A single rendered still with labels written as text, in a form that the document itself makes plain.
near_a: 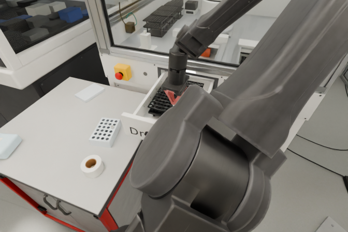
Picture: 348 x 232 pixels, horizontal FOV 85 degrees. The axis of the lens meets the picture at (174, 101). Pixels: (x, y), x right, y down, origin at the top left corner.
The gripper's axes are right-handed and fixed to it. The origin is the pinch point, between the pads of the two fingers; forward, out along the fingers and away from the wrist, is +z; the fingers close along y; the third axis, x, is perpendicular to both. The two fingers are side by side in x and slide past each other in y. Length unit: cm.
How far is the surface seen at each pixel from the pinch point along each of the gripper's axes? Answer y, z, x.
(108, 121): 5.5, 17.2, -26.9
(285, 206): -32, 89, 77
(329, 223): -30, 85, 101
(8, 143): 29, 20, -55
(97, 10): -21, -19, -45
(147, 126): 10.3, 5.2, -5.3
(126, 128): 10.4, 10.6, -14.2
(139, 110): 2.7, 7.2, -12.9
